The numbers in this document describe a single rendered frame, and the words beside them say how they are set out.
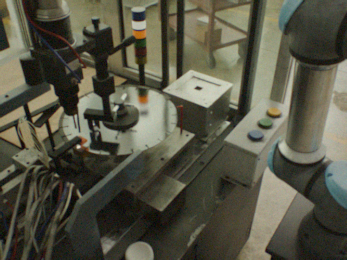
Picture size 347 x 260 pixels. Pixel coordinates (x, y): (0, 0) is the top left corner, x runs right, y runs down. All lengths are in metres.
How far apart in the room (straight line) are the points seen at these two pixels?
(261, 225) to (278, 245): 1.00
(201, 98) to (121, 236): 0.53
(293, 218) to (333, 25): 0.60
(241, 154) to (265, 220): 1.02
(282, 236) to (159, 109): 0.50
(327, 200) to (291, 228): 0.19
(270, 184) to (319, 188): 1.31
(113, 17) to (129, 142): 0.74
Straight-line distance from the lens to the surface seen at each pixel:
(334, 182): 0.90
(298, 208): 1.13
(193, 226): 1.03
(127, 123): 1.02
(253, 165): 1.07
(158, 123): 1.03
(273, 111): 1.19
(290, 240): 1.05
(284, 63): 1.22
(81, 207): 0.78
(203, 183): 1.14
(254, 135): 1.08
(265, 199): 2.14
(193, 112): 1.23
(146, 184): 1.01
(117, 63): 1.66
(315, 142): 0.90
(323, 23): 0.68
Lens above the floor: 1.57
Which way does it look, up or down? 38 degrees down
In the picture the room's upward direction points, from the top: straight up
